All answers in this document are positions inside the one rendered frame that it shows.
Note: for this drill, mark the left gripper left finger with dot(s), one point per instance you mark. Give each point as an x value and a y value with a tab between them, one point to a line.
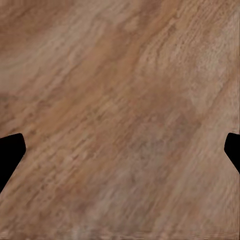
12	149

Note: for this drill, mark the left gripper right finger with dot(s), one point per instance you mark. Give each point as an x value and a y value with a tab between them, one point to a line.
232	149

